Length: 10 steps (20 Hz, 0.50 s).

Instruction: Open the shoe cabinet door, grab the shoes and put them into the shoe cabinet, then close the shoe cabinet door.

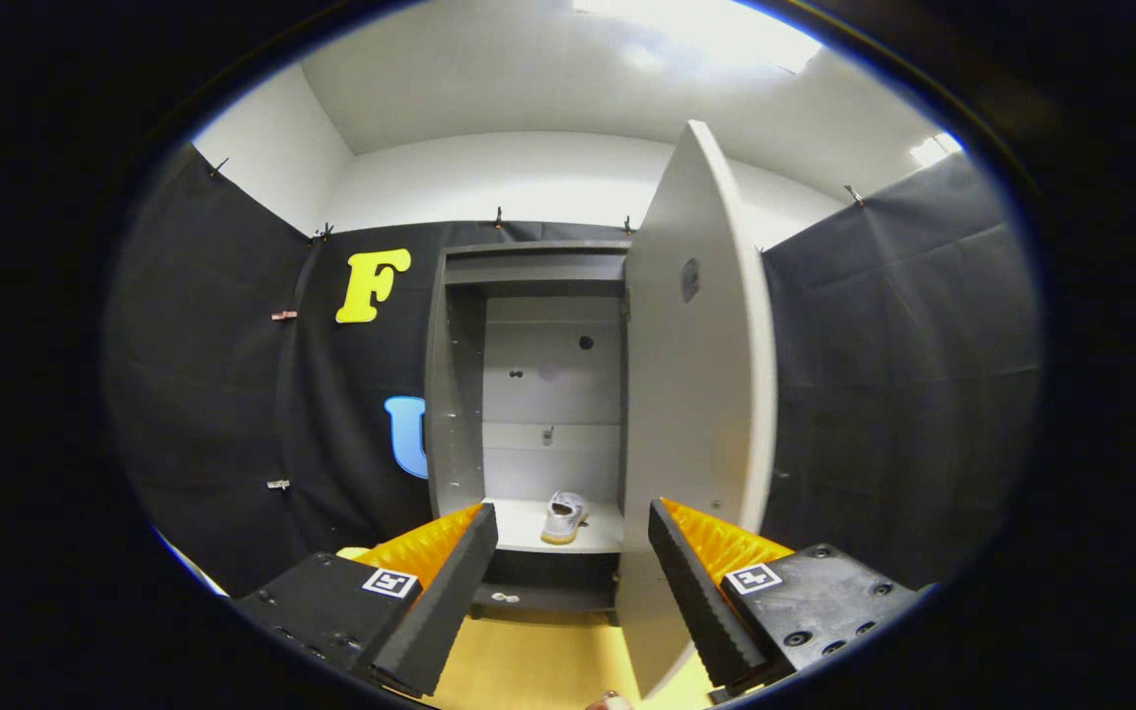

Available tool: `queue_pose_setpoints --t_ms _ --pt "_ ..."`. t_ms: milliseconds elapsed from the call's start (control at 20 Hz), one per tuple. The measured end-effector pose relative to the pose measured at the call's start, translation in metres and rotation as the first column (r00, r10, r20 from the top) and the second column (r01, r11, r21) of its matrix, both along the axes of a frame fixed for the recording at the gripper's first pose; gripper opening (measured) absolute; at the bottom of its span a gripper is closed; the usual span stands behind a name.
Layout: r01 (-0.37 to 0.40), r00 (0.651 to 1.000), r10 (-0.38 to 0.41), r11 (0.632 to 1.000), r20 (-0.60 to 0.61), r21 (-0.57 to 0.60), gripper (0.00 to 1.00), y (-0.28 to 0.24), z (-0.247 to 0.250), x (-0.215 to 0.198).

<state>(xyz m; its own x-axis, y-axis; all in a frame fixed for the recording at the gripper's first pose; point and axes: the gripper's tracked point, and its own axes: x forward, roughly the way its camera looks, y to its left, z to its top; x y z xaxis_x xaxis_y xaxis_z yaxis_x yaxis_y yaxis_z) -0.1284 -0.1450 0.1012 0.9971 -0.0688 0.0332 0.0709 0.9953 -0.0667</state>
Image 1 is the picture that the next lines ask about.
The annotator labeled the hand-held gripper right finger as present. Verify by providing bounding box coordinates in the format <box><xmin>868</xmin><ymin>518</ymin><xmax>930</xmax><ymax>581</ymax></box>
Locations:
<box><xmin>648</xmin><ymin>497</ymin><xmax>929</xmax><ymax>693</ymax></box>

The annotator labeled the grey shoe cabinet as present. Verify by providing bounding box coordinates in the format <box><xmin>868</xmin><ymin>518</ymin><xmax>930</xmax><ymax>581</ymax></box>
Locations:
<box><xmin>424</xmin><ymin>240</ymin><xmax>633</xmax><ymax>622</ymax></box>

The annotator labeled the black backdrop cloth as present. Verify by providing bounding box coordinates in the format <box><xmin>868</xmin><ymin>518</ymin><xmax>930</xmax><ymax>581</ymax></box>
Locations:
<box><xmin>105</xmin><ymin>143</ymin><xmax>1042</xmax><ymax>598</ymax></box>

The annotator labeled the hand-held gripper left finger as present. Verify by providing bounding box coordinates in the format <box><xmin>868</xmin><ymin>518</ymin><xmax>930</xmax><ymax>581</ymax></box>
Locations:
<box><xmin>233</xmin><ymin>502</ymin><xmax>500</xmax><ymax>697</ymax></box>

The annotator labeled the white canvas shoe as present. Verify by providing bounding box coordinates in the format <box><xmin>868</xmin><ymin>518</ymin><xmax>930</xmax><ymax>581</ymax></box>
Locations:
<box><xmin>540</xmin><ymin>491</ymin><xmax>590</xmax><ymax>545</ymax></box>

